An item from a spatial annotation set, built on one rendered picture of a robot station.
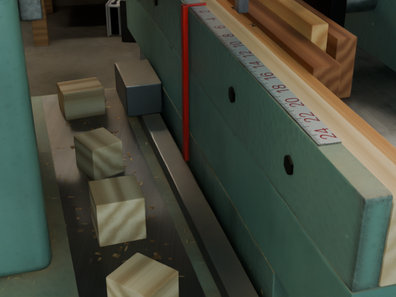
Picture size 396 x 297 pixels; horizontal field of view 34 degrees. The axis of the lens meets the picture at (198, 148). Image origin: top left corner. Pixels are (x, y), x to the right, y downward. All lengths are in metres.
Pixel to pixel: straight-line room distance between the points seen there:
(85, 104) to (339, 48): 0.31
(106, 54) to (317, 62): 2.73
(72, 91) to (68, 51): 2.53
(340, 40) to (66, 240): 0.26
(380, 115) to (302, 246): 0.16
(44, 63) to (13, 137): 2.68
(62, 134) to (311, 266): 0.38
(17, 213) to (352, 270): 0.24
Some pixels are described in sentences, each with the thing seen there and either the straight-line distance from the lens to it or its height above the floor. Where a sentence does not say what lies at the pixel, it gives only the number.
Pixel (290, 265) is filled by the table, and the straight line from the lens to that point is 0.40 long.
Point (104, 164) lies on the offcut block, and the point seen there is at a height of 0.81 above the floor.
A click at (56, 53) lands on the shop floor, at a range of 3.23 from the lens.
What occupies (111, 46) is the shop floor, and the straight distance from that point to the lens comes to 3.28.
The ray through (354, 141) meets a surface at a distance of 0.36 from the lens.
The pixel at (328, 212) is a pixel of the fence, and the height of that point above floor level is 0.93.
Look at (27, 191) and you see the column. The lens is 0.46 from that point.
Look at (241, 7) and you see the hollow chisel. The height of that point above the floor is 0.95.
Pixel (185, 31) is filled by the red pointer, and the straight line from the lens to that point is 0.55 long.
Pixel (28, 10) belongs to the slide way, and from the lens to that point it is 0.45.
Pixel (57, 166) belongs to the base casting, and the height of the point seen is 0.80.
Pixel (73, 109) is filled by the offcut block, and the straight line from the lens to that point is 0.71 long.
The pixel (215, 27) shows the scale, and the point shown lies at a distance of 0.50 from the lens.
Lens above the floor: 1.11
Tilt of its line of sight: 29 degrees down
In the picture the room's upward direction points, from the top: straight up
